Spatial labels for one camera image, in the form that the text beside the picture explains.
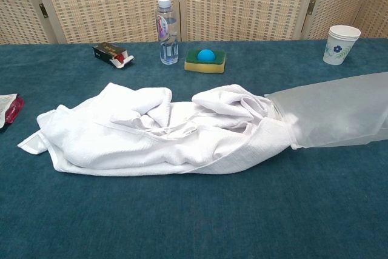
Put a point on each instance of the brass screen hinge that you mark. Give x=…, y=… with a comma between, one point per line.
x=312, y=7
x=43, y=10

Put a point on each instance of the woven folding screen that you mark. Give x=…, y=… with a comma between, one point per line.
x=106, y=4

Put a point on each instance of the yellow green sponge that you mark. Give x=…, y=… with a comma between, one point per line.
x=203, y=66

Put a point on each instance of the white red spout pouch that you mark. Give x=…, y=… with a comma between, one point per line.
x=9, y=110

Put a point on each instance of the blue table cloth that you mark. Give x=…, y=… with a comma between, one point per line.
x=182, y=216

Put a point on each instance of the floral paper cup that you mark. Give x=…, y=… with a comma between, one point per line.
x=338, y=49

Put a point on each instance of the clear plastic water bottle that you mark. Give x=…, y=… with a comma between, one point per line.
x=167, y=43

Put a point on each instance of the blue ball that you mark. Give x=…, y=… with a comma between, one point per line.
x=206, y=55

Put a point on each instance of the black snack packet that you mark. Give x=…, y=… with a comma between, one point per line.
x=106, y=51

